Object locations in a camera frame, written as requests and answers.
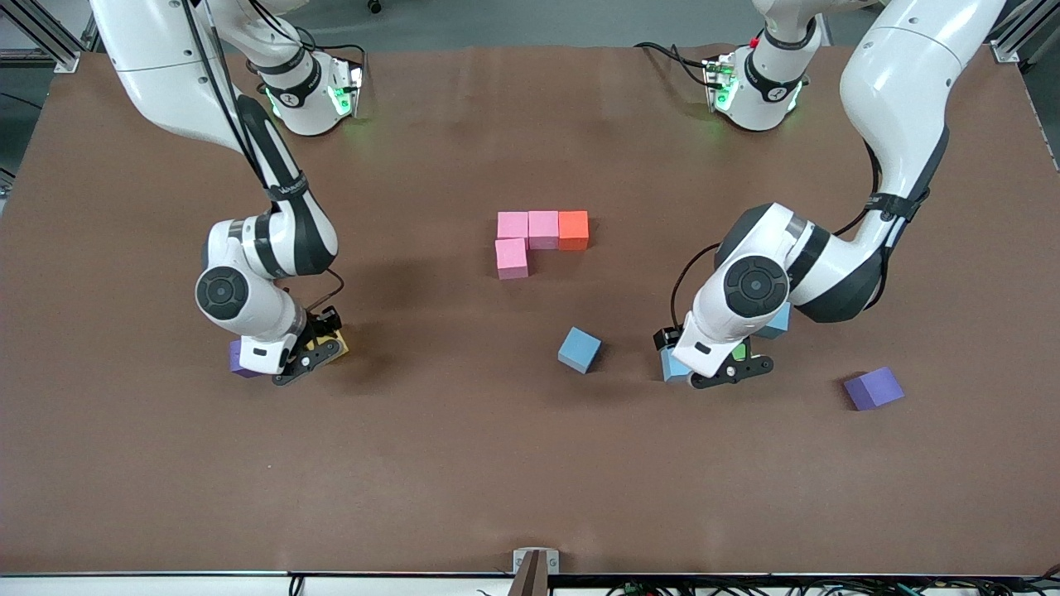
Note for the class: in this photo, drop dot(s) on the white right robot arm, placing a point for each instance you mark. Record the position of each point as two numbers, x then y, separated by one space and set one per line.
248 314

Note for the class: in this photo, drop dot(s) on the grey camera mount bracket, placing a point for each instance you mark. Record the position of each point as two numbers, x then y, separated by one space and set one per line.
536 567

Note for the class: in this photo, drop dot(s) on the orange foam block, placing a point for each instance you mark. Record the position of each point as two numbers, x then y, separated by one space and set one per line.
574 229

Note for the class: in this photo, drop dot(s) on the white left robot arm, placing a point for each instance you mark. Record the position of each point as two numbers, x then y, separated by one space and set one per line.
894 83

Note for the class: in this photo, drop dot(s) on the green foam block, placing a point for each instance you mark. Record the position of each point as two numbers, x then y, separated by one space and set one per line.
741 352

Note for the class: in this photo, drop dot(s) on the purple foam block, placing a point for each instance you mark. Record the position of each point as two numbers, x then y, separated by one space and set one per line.
874 385
237 360

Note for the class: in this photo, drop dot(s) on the pink foam block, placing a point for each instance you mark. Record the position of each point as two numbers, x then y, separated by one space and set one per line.
544 229
511 257
513 225

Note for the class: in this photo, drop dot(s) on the brown table cover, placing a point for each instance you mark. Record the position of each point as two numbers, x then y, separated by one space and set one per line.
497 463

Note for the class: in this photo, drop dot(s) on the white table edge rail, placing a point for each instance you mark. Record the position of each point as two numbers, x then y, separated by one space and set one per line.
166 586

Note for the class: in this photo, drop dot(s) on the metal base connector plate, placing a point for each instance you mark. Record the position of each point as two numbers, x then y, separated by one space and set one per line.
719 83
352 83

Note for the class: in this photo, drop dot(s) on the yellow foam block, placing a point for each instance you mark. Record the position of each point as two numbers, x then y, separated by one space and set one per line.
338 343

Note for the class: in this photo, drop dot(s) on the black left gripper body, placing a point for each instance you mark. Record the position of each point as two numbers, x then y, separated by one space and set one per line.
665 339

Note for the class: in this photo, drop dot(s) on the aluminium frame profile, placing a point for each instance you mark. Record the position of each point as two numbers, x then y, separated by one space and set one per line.
68 60
1004 51

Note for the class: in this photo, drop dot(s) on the blue foam block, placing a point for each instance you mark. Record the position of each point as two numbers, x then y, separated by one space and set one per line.
671 368
782 324
580 346

